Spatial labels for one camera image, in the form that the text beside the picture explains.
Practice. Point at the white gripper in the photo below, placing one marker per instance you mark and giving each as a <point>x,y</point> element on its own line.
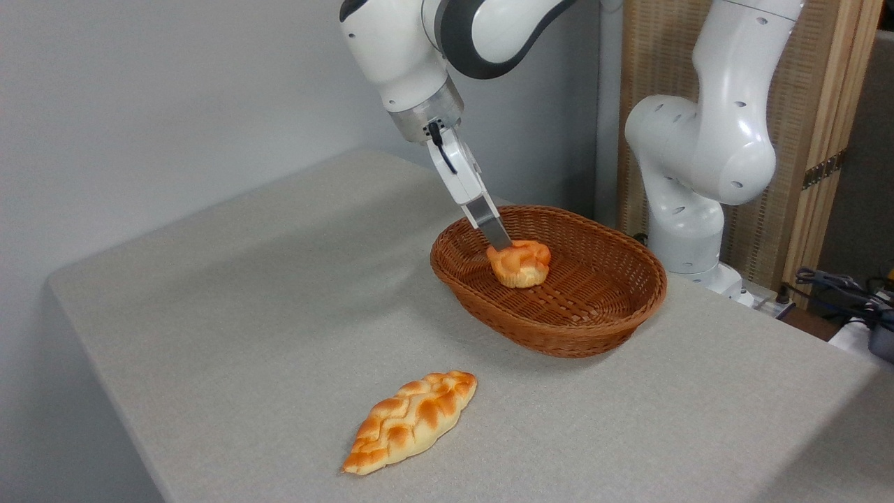
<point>461,171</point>

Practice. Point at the round orange bread roll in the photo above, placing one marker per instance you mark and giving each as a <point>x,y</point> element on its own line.
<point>520,265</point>

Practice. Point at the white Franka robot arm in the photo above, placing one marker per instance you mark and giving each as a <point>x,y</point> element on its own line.
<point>705,147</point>

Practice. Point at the brown wicker oval basket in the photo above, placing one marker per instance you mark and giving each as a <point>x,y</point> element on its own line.
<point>594,307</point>

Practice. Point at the long braided bread loaf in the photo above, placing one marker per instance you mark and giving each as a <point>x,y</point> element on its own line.
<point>412,419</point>

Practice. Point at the grey fabric tablecloth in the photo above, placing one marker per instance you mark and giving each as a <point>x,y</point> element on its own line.
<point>628,433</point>

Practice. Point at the white power strip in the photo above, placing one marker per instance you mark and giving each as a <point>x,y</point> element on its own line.
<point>768,304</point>

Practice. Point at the black metal screen hinge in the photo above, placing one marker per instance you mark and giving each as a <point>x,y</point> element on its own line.
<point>824,169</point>

